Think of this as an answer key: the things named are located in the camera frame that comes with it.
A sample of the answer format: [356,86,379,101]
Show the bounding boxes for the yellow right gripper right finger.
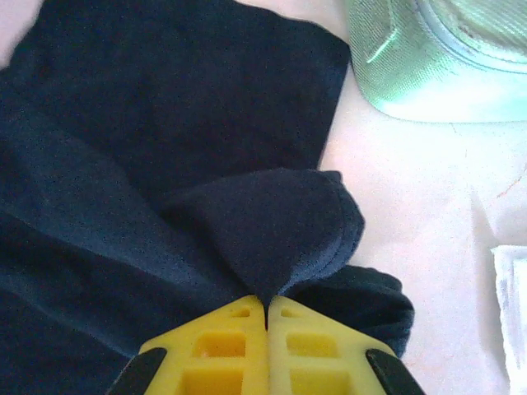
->
[266,296,426,395]

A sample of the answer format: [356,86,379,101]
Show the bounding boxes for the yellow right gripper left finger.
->
[105,295,271,395]

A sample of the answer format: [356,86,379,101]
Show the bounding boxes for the navy blue t-shirt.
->
[0,0,416,395]

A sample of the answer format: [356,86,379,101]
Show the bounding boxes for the mint green zip case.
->
[344,0,527,123]

